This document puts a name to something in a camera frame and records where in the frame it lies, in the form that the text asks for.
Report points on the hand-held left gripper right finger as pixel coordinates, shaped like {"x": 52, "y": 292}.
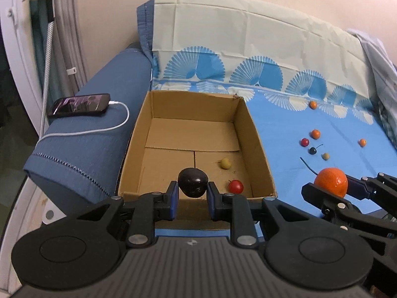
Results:
{"x": 214, "y": 204}

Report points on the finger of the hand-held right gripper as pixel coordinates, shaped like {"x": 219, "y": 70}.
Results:
{"x": 356, "y": 187}
{"x": 313, "y": 192}

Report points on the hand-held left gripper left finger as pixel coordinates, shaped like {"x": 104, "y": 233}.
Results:
{"x": 172, "y": 203}

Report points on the large orange mandarin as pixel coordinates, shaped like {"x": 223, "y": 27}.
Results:
{"x": 330, "y": 181}

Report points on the dark purple plum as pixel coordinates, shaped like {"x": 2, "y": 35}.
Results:
{"x": 192, "y": 181}

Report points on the dark cherry with stem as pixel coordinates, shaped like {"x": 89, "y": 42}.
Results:
{"x": 312, "y": 151}

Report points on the small orange kumquat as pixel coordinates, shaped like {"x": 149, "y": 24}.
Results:
{"x": 313, "y": 104}
{"x": 315, "y": 134}
{"x": 362, "y": 142}

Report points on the red cherry tomato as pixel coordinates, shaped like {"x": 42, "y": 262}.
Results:
{"x": 305, "y": 142}
{"x": 235, "y": 186}

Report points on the brown cardboard box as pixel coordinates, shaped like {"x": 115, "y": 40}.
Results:
{"x": 186, "y": 136}

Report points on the loose green stem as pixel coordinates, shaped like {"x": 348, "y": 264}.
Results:
{"x": 308, "y": 165}

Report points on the olive green grape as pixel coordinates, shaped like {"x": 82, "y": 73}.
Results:
{"x": 325, "y": 156}

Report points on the pale yellow grape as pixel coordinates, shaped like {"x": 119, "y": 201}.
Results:
{"x": 225, "y": 163}

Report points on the pale blue cloth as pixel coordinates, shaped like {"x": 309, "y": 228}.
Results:
{"x": 384, "y": 68}

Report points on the black smartphone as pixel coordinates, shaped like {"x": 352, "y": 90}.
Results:
{"x": 79, "y": 104}

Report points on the blue fan-print sheet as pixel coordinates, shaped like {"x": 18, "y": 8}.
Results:
{"x": 279, "y": 52}

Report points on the blue sofa armrest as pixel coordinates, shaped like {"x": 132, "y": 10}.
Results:
{"x": 93, "y": 77}

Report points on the grey curtain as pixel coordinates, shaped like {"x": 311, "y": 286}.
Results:
{"x": 73, "y": 37}

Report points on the white door frame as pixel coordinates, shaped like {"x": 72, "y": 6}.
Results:
{"x": 18, "y": 52}

